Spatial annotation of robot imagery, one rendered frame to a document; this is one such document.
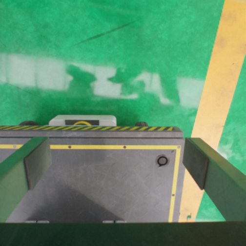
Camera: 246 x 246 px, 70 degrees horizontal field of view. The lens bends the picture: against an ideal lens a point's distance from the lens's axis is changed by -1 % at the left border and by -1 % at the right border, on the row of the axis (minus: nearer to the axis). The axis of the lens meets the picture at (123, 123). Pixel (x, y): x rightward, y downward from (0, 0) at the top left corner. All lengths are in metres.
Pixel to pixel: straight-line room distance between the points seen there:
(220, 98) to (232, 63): 0.16
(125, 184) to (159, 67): 0.51
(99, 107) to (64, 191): 0.39
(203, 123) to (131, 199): 0.51
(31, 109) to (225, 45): 0.89
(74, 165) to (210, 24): 0.76
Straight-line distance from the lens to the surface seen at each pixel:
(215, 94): 0.92
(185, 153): 0.17
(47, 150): 0.17
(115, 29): 0.82
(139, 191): 0.61
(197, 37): 0.88
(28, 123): 0.81
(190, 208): 1.15
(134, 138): 0.52
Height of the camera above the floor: 0.80
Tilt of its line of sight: 74 degrees down
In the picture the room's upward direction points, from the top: 175 degrees clockwise
